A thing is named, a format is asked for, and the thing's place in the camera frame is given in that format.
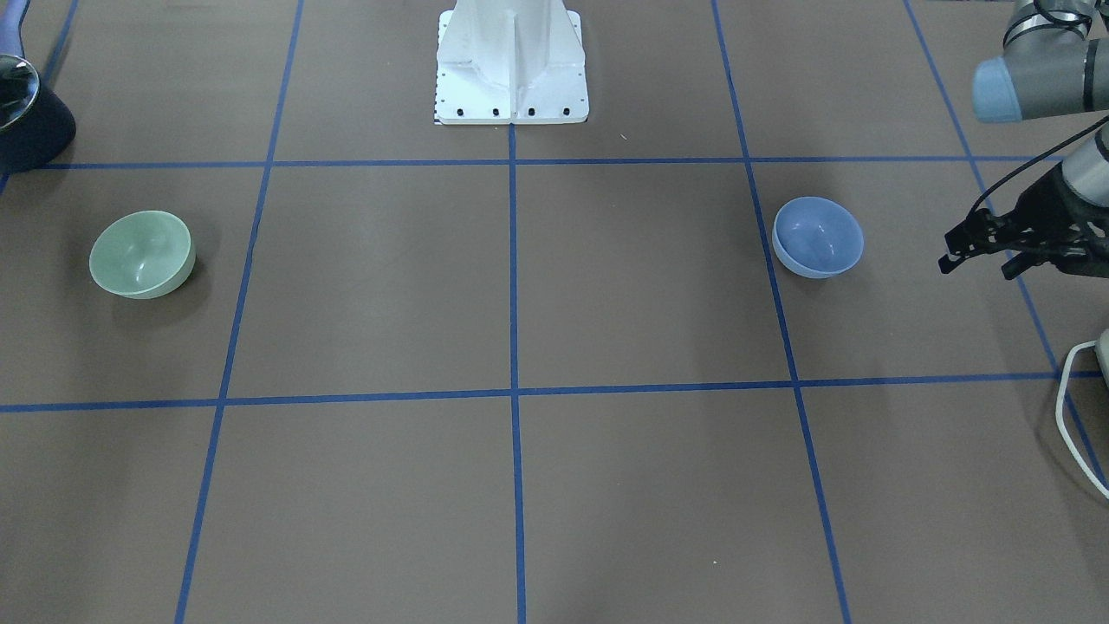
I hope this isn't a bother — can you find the chrome and white toaster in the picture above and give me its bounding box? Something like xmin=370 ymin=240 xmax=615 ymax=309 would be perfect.
xmin=1093 ymin=328 xmax=1109 ymax=383

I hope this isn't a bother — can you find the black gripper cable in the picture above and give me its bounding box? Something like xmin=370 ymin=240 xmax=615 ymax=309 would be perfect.
xmin=968 ymin=117 xmax=1109 ymax=228

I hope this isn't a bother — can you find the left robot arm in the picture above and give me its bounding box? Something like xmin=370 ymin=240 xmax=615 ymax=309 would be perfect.
xmin=937 ymin=1 xmax=1108 ymax=280

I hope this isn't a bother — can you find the dark blue saucepan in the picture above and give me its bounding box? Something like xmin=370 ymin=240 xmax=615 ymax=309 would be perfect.
xmin=1 ymin=1 xmax=77 ymax=175

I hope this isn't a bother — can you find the green bowl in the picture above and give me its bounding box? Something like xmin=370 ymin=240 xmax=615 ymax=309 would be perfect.
xmin=88 ymin=209 xmax=197 ymax=300

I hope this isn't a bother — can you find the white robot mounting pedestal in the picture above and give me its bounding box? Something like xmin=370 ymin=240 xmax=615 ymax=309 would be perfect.
xmin=433 ymin=1 xmax=590 ymax=126

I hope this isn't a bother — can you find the white toaster power cable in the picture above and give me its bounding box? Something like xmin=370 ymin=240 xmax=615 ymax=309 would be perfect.
xmin=1055 ymin=341 xmax=1109 ymax=501

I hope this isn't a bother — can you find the blue bowl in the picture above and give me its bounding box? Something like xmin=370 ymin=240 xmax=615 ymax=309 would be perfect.
xmin=771 ymin=195 xmax=865 ymax=280

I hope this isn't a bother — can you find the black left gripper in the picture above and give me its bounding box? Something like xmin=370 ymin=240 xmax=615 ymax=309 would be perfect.
xmin=937 ymin=165 xmax=1108 ymax=280

